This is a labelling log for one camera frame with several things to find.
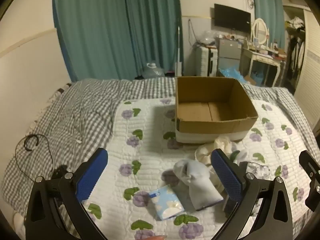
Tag black wall television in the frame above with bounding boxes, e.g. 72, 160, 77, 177
214, 4, 251, 33

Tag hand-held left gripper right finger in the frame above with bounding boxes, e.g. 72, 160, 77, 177
210, 148, 293, 240

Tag white vanity table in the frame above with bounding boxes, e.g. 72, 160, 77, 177
240, 46, 287, 87

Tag narrow teal curtain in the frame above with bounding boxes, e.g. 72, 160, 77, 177
251, 0, 285, 49

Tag patterned grey cloth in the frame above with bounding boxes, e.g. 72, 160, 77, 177
240, 161, 272, 180

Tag white cable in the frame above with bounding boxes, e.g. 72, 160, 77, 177
72, 110, 83, 144

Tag black cable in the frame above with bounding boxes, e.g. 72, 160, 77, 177
15, 134, 54, 180

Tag cream cloth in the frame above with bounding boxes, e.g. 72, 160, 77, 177
195, 135, 240, 170

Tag white standing pole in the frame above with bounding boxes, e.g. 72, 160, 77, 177
176, 25, 183, 77

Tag dark hanging clothes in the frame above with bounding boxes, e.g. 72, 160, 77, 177
287, 17, 305, 73

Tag clear plastic bag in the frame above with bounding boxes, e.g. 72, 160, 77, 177
197, 30, 217, 47

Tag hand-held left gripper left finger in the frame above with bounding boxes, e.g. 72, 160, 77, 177
25, 147, 109, 240

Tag wide teal curtain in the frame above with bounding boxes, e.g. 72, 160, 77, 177
52, 0, 183, 82

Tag clear water jug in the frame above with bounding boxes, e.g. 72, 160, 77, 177
142, 63, 165, 79

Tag white suitcase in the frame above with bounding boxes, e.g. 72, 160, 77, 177
195, 46, 218, 77

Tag grey mini fridge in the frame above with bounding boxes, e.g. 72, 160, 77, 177
217, 38, 244, 77

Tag white floral quilt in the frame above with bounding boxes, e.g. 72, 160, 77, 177
82, 97, 318, 240

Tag white sock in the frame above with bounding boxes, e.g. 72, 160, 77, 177
174, 159, 224, 211

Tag white wardrobe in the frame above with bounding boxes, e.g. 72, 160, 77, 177
294, 7, 320, 130

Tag small black device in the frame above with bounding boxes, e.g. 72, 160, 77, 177
51, 165, 68, 179

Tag blue tissue packet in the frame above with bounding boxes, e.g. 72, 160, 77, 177
148, 185, 185, 221

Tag brown cardboard box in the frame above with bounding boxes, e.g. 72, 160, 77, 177
175, 76, 259, 144

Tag blue plastic bag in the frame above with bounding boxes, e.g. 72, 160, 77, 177
219, 65, 247, 82

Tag white oval mirror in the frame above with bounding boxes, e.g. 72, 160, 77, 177
251, 18, 270, 47

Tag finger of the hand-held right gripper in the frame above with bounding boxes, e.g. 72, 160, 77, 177
299, 150, 320, 210

